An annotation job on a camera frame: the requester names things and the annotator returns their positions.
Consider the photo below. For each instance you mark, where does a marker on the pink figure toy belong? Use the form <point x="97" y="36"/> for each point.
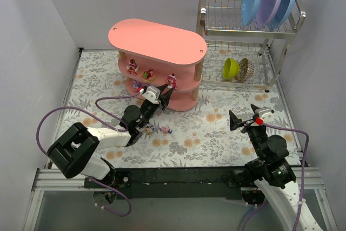
<point x="166" y="129"/>
<point x="171" y="82"/>

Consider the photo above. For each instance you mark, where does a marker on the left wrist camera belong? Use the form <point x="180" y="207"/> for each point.
<point x="152" y="94"/>

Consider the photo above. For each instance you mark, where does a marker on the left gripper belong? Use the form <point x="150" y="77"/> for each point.
<point x="153" y="107"/>

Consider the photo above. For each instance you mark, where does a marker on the yellow blue duck figure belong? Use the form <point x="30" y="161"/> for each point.
<point x="149" y="131"/>

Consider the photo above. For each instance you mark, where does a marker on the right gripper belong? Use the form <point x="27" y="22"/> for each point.
<point x="247" y="124"/>

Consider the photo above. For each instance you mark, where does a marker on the floral table mat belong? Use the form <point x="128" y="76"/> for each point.
<point x="200" y="137"/>

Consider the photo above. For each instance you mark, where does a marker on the strawberry cake toy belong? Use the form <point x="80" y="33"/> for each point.
<point x="132" y="67"/>

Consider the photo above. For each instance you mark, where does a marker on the right blue plate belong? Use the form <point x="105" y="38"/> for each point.
<point x="282" y="14"/>

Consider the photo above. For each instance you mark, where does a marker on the pink three-tier shelf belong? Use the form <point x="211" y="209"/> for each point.
<point x="165" y="49"/>

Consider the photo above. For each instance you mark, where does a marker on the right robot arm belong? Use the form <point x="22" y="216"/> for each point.
<point x="271" y="173"/>

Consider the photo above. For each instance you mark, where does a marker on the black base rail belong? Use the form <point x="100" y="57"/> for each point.
<point x="230" y="183"/>

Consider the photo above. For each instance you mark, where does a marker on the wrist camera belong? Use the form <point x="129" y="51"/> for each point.
<point x="263" y="115"/>
<point x="152" y="94"/>

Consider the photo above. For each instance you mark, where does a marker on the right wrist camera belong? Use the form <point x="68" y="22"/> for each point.
<point x="263" y="115"/>

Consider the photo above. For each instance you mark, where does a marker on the steel dish rack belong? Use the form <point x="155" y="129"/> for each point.
<point x="219" y="23"/>

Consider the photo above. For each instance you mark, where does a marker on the lime green bowl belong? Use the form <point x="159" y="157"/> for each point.
<point x="230" y="69"/>

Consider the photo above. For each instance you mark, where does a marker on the pink flowerpot toy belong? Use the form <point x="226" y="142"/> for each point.
<point x="148" y="75"/>

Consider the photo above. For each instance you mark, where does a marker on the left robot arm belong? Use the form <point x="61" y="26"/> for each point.
<point x="73" y="151"/>

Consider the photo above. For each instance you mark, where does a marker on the pink purple cupcake toy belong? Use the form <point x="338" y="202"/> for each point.
<point x="136" y="85"/>

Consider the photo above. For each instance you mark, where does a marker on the patterned ceramic bowl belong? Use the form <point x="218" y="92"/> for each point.
<point x="246" y="70"/>

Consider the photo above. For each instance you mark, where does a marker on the purple plate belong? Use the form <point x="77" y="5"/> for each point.
<point x="266" y="12"/>

